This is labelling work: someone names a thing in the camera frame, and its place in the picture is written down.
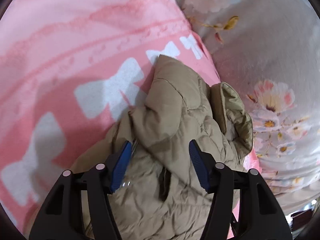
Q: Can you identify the khaki quilted puffer jacket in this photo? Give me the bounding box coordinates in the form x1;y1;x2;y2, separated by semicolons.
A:
72;55;253;239

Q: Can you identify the pink bow-print blanket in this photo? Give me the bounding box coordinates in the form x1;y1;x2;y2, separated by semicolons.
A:
0;0;262;238

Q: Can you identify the grey floral bed sheet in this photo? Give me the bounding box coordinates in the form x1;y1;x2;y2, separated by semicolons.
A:
176;0;319;213

